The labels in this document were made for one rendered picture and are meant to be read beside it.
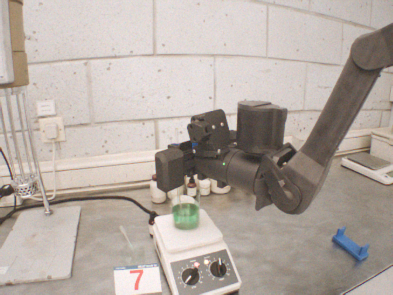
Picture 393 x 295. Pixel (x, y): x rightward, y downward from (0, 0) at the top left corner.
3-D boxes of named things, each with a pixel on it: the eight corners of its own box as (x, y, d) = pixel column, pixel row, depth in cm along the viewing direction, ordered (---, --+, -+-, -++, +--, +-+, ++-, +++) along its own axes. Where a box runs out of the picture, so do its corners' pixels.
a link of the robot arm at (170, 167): (265, 169, 45) (268, 136, 43) (193, 211, 32) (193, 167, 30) (230, 158, 50) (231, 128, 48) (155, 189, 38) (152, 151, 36)
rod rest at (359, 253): (368, 257, 50) (372, 245, 48) (359, 261, 49) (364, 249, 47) (340, 235, 59) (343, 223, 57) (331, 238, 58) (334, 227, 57)
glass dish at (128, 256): (117, 258, 53) (115, 251, 52) (133, 246, 57) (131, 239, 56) (134, 268, 50) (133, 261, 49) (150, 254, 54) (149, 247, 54)
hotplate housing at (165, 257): (241, 291, 44) (245, 263, 42) (177, 311, 40) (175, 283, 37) (200, 230, 64) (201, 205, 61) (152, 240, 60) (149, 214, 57)
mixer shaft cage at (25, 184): (37, 196, 50) (15, 87, 43) (10, 199, 48) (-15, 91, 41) (43, 184, 57) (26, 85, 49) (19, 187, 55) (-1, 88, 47)
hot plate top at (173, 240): (224, 240, 48) (224, 236, 48) (166, 253, 44) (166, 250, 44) (203, 211, 59) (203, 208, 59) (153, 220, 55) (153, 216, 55)
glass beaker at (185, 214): (175, 216, 56) (173, 183, 53) (203, 219, 55) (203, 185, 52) (166, 234, 49) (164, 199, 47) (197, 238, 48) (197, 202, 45)
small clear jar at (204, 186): (203, 197, 81) (203, 185, 80) (196, 192, 84) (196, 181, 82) (212, 194, 83) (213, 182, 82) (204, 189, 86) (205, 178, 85)
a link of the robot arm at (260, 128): (314, 191, 33) (327, 109, 30) (295, 216, 28) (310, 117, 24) (249, 171, 41) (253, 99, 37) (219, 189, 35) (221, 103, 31)
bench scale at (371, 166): (386, 187, 83) (389, 175, 81) (338, 165, 106) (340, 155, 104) (406, 178, 90) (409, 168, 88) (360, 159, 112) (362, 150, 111)
